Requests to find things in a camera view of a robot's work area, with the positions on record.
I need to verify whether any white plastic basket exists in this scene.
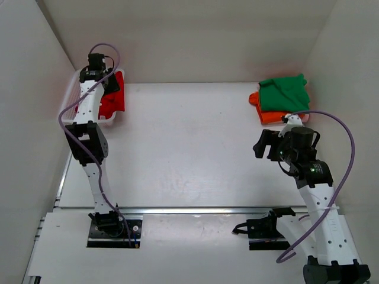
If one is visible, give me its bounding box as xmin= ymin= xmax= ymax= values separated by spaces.
xmin=60 ymin=69 xmax=116 ymax=127

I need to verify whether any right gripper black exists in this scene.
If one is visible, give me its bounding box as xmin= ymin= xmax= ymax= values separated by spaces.
xmin=252 ymin=130 xmax=296 ymax=164

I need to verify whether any light pink folded t-shirt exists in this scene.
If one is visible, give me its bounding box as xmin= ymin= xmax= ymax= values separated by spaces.
xmin=301 ymin=114 xmax=310 ymax=123

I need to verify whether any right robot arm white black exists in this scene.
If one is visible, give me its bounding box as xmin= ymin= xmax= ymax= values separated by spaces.
xmin=253 ymin=127 xmax=371 ymax=283

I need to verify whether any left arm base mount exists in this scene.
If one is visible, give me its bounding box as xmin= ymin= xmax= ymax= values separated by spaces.
xmin=86 ymin=212 xmax=143 ymax=249

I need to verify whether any red t-shirt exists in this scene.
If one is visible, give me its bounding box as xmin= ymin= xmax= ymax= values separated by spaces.
xmin=98 ymin=71 xmax=125 ymax=119

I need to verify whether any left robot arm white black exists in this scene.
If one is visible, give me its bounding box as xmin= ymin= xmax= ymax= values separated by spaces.
xmin=62 ymin=64 xmax=124 ymax=235

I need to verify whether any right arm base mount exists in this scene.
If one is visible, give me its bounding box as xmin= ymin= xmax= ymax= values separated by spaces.
xmin=232 ymin=207 xmax=296 ymax=251

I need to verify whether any green folded t-shirt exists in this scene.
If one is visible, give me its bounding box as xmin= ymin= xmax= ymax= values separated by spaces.
xmin=259 ymin=73 xmax=310 ymax=112

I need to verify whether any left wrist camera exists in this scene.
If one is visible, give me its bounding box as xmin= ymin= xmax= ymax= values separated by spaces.
xmin=88 ymin=53 xmax=106 ymax=70

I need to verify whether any orange folded t-shirt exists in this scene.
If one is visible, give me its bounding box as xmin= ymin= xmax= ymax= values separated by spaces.
xmin=248 ymin=91 xmax=310 ymax=125

